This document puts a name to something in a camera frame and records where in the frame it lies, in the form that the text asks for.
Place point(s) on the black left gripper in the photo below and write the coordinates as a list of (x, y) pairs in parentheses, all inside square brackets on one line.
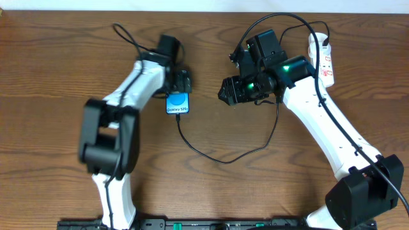
[(181, 85)]

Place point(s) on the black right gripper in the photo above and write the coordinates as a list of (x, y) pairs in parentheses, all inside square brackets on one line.
[(234, 89)]

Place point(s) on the blue Galaxy smartphone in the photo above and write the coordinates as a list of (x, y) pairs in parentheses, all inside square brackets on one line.
[(177, 103)]

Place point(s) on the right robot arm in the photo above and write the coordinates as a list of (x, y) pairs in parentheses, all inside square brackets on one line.
[(368, 184)]

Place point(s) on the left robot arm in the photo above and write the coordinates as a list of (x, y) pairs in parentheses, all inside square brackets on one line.
[(109, 139)]

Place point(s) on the white charger adapter plug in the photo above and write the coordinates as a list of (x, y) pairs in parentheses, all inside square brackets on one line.
[(323, 42)]

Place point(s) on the white power strip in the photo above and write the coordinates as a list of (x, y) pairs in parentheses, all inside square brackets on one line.
[(326, 69)]

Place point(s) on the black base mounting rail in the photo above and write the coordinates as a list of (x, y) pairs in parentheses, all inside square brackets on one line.
[(161, 224)]

